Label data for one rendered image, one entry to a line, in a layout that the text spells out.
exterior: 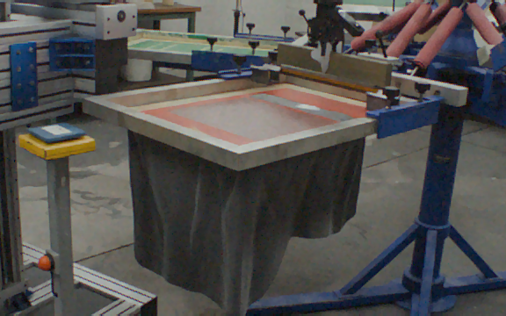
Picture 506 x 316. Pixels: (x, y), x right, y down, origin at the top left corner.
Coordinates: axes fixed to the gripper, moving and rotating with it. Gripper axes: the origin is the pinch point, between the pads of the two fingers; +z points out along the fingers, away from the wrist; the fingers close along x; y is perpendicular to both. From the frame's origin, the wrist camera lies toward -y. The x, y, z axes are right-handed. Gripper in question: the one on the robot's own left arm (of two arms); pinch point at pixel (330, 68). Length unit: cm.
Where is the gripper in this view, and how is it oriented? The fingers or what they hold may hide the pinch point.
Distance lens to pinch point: 196.0
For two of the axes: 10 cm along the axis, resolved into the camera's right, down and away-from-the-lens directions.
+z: -0.6, 9.5, 3.0
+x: -7.0, 1.8, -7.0
